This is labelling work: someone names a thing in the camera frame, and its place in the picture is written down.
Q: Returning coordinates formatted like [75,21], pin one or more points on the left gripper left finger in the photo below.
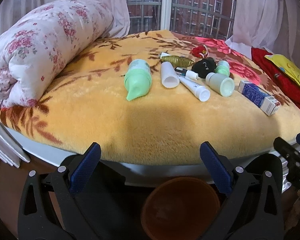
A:
[48,208]

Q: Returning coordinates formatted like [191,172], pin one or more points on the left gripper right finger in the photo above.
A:
[253,207]

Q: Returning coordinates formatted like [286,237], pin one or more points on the blue white carton box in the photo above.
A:
[264,101]

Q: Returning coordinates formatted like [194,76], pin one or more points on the white green jar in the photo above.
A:
[220,83]

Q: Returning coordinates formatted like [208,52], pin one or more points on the small green bottle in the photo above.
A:
[223,67]

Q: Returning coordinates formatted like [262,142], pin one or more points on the white cream tube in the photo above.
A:
[199,91]

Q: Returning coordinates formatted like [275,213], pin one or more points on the black cloth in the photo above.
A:
[204,67]

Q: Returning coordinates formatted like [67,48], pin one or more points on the red white wrapper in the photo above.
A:
[200,52]

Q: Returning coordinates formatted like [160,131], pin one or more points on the green pump bottle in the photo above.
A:
[138,79]

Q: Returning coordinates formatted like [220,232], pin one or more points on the small white blue bottle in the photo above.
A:
[186,73]

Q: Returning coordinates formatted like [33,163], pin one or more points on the orange trash bin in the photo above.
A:
[181,208]

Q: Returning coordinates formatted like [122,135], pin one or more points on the yellow pillow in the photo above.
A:
[286,66]

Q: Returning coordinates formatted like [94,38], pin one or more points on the silver slatted rack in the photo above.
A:
[11,151]

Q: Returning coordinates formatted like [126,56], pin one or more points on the red cloth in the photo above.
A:
[285,83]

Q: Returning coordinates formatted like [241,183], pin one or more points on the yellow floral plush blanket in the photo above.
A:
[87,103]

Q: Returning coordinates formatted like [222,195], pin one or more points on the right white curtain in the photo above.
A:
[270,24]

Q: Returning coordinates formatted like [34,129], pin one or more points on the folded pink floral quilt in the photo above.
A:
[40,45]

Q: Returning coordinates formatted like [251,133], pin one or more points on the window frame with railing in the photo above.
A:
[203,18]

